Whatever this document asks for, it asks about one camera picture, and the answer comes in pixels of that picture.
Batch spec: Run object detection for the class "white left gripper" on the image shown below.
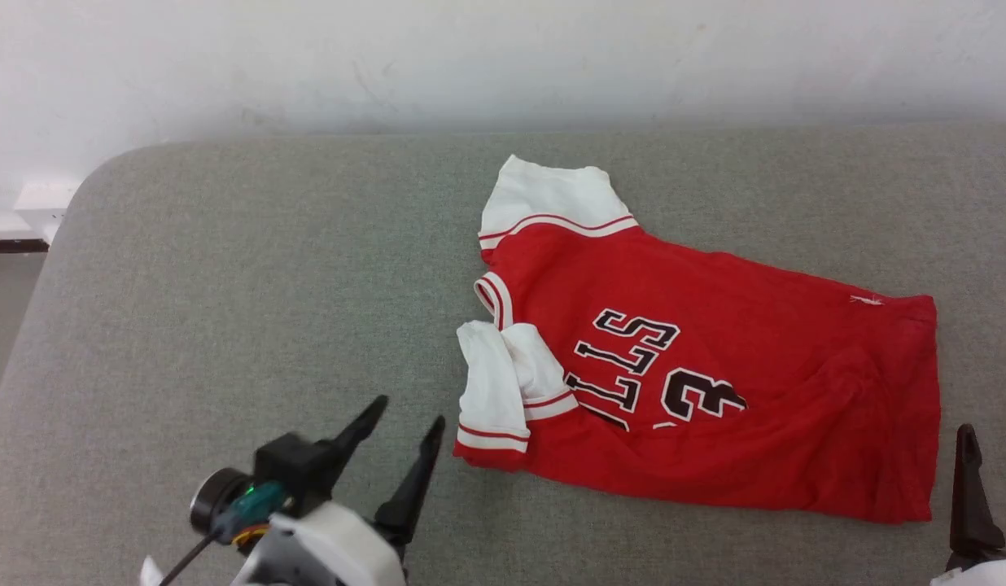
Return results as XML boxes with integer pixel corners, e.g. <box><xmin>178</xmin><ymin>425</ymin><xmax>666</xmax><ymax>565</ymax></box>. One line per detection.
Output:
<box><xmin>230</xmin><ymin>395</ymin><xmax>446</xmax><ymax>586</ymax></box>

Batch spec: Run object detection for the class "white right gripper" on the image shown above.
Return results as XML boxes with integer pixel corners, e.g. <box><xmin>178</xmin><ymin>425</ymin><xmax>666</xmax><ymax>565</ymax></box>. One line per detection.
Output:
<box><xmin>930</xmin><ymin>424</ymin><xmax>1006</xmax><ymax>586</ymax></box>

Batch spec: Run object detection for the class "red and white basketball jersey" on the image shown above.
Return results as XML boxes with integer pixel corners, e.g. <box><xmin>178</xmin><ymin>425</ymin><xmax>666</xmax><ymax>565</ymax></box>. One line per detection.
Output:
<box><xmin>454</xmin><ymin>155</ymin><xmax>939</xmax><ymax>524</ymax></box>

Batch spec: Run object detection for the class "black round left gripper motor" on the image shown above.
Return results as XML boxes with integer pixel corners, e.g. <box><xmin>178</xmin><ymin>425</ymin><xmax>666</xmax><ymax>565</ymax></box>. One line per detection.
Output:
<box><xmin>189</xmin><ymin>468</ymin><xmax>253</xmax><ymax>536</ymax></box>

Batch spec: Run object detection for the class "grey fabric sofa cushion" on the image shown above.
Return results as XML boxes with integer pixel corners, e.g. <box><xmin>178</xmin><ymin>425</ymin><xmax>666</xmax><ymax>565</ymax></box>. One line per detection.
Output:
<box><xmin>0</xmin><ymin>122</ymin><xmax>1006</xmax><ymax>586</ymax></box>

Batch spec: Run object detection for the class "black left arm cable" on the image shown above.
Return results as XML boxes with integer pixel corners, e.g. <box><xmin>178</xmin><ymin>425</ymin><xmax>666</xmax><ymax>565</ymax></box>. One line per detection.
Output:
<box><xmin>157</xmin><ymin>480</ymin><xmax>291</xmax><ymax>586</ymax></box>

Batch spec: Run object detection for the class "white wall socket box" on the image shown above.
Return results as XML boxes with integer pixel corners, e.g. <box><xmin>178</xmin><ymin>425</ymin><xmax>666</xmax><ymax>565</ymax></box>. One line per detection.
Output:
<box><xmin>13</xmin><ymin>181</ymin><xmax>82</xmax><ymax>243</ymax></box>

